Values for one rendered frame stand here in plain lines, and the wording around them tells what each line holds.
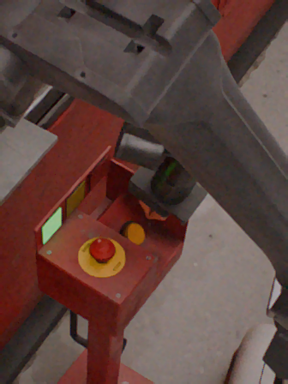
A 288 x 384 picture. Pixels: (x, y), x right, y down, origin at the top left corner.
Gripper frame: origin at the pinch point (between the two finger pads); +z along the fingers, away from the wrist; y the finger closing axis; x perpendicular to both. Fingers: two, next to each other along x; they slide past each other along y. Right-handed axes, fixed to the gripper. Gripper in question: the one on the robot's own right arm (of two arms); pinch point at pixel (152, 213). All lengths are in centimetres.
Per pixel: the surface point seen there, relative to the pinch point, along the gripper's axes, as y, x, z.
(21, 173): 15.6, 17.0, -16.7
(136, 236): -0.1, 0.5, 7.9
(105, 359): -9.5, 8.6, 41.9
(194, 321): -23, -28, 77
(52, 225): 10.5, 11.4, 1.6
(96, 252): 2.7, 11.3, -0.2
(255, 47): 11, -124, 82
